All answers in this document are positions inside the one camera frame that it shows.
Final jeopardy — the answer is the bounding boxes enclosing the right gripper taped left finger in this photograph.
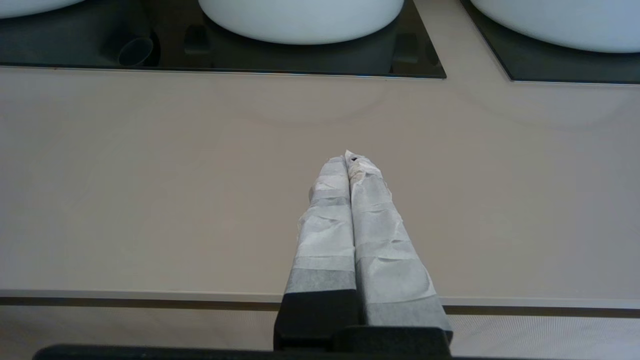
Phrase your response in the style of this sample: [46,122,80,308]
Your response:
[274,156,359,351]

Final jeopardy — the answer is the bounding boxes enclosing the black glass cooktop panel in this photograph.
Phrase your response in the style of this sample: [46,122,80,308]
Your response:
[0,0,447,80]
[460,0,640,85]

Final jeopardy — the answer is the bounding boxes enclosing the white pot with steel liner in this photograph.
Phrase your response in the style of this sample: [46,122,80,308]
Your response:
[0,0,87,20]
[470,0,640,54]
[198,0,405,46]

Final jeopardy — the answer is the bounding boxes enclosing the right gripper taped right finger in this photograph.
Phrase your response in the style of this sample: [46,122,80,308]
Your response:
[335,150,454,351]

